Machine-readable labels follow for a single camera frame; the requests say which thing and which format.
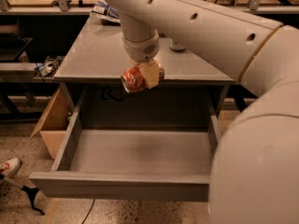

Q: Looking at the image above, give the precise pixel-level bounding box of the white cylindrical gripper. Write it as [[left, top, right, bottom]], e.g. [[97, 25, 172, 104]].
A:
[[122, 32, 160, 89]]

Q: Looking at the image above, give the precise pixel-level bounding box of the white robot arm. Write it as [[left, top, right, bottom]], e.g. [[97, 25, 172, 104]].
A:
[[106, 0, 299, 224]]

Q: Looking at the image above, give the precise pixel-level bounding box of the green white soda can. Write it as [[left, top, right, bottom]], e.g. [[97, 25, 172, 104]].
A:
[[169, 39, 185, 51]]

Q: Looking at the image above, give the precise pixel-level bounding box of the grey cabinet with top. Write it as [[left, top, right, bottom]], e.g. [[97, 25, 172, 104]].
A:
[[55, 17, 234, 129]]

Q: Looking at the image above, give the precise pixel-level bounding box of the open grey top drawer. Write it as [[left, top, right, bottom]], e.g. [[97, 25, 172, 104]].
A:
[[30, 89, 218, 202]]

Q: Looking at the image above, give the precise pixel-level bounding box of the blue chip bag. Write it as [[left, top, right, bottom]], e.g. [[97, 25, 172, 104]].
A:
[[91, 0, 120, 23]]

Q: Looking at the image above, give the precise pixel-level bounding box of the clutter of small parts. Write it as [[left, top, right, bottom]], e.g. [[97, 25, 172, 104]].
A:
[[35, 56, 64, 78]]

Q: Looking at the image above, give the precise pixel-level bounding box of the cardboard box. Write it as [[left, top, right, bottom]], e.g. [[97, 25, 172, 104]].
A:
[[30, 88, 71, 159]]

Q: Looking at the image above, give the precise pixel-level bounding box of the grey side bench left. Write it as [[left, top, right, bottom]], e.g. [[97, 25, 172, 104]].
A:
[[0, 63, 57, 83]]

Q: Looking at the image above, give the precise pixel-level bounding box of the white red sneaker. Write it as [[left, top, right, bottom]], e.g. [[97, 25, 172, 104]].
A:
[[0, 157, 21, 177]]

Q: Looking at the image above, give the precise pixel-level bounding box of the black grabber tool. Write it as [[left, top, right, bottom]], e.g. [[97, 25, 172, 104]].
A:
[[0, 175, 45, 216]]

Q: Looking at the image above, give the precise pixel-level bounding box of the black cable under drawer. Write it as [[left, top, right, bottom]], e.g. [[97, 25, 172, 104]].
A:
[[81, 198, 96, 224]]

